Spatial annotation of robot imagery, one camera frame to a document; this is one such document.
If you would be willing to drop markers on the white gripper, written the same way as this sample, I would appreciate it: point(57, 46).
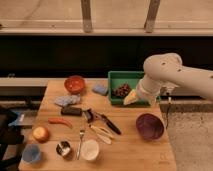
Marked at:
point(147, 89)

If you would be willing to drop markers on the peeled banana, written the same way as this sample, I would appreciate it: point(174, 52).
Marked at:
point(103, 134)

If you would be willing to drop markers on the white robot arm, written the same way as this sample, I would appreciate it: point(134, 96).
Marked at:
point(163, 69)

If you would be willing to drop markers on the green plastic tray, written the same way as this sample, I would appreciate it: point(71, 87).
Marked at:
point(117, 79)

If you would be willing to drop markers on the dark red grape bunch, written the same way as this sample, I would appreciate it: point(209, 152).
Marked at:
point(122, 91)

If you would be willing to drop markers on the blue sponge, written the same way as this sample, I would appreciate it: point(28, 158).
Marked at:
point(100, 89)

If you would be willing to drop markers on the purple bowl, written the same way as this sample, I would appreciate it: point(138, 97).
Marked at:
point(149, 126)

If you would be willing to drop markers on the crumpled light blue cloth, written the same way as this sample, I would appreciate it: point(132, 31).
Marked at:
point(67, 100)

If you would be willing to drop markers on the orange bowl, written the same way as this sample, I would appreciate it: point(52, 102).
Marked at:
point(74, 84)

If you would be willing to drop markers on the black rectangular block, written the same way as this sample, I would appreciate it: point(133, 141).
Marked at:
point(72, 111)

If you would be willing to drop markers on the white cup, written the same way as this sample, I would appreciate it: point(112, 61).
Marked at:
point(90, 150)

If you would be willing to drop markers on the orange carrot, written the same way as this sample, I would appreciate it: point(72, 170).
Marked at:
point(59, 121)

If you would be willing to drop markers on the small metal cup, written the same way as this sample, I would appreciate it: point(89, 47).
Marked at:
point(63, 148)

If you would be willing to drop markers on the red yellow apple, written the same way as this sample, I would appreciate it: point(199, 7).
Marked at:
point(41, 134)

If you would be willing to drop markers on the blue plastic cup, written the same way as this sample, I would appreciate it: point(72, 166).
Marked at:
point(31, 153)

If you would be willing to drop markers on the black handled peeler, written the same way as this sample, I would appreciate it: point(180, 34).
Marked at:
point(91, 116)

